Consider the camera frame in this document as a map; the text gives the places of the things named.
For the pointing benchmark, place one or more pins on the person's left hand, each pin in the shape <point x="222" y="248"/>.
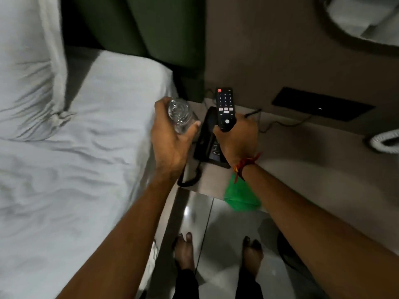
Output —
<point x="168" y="146"/>

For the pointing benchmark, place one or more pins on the person's right hand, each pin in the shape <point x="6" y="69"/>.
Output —
<point x="238" y="143"/>

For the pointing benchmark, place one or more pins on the person's right thumb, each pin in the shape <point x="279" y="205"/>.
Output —
<point x="218" y="132"/>

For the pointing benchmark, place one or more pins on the person's left thumb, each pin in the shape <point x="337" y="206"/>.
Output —
<point x="188" y="132"/>

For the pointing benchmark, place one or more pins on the clear drinking glass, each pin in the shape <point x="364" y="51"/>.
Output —
<point x="180" y="113"/>

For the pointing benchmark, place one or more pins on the black remote control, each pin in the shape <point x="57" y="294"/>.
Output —
<point x="225" y="105"/>

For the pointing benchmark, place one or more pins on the person's right forearm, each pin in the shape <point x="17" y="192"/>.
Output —
<point x="311" y="239"/>

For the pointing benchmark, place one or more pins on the person's left forearm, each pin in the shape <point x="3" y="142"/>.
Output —
<point x="124" y="245"/>

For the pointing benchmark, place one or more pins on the black desk telephone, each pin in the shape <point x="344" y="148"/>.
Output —
<point x="207" y="143"/>

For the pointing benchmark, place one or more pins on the red thread wristband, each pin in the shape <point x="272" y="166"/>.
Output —
<point x="244" y="163"/>

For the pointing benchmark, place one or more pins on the green cloth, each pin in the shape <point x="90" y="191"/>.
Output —
<point x="241" y="196"/>

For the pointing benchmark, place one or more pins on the green padded headboard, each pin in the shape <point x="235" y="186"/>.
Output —
<point x="156" y="31"/>

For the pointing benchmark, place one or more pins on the bed with white sheet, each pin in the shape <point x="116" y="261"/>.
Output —
<point x="78" y="168"/>

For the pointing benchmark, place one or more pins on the person's left foot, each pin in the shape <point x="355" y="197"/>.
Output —
<point x="184" y="252"/>

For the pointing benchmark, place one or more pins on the person's foot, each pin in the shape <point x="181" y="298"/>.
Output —
<point x="184" y="252"/>
<point x="253" y="256"/>

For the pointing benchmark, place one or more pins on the person's right foot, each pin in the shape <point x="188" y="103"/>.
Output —
<point x="253" y="256"/>

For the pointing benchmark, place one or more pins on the person's black trousers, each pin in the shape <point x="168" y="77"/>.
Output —
<point x="185" y="286"/>

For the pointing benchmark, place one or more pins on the white pillow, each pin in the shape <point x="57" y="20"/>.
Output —
<point x="28" y="74"/>

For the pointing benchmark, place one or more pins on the black wall switch panel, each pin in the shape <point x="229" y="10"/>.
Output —
<point x="321" y="104"/>

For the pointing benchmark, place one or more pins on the rounded wall mirror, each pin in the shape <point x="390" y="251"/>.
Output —
<point x="364" y="18"/>

